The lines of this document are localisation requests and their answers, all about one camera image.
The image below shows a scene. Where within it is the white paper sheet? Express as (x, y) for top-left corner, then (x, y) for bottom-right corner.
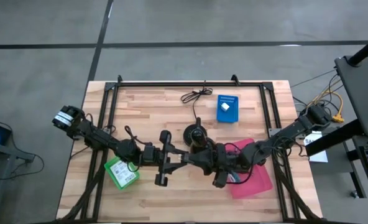
(303, 130), (329, 164)

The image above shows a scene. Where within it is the grey side desk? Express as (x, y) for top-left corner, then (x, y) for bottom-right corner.
(0, 139), (35, 224)

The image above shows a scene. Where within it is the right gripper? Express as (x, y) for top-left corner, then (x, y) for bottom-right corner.
(183, 143), (231, 189)

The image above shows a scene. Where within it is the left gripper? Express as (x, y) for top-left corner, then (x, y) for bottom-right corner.
(143, 129), (188, 187)

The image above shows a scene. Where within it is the yellow cable bundle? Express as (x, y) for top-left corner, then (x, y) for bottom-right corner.
(308, 82), (346, 124)

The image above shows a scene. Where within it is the black pole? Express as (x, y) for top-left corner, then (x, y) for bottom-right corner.
(347, 32), (368, 68)

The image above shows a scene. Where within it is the blue plastic basket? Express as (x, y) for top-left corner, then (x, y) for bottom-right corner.
(216, 94), (239, 124)

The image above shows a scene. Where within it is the black aluminium table frame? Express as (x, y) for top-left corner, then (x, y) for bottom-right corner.
(59, 81), (324, 223)

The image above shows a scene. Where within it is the black lamp power cord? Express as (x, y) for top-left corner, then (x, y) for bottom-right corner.
(180, 80), (214, 125)

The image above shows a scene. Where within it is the green plastic basket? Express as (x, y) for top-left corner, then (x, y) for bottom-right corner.
(104, 155), (140, 191)

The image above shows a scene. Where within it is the pink plastic bin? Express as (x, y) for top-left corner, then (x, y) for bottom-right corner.
(226, 138), (274, 199)

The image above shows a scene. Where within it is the black side desk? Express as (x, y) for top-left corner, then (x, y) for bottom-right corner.
(305, 119), (368, 212)

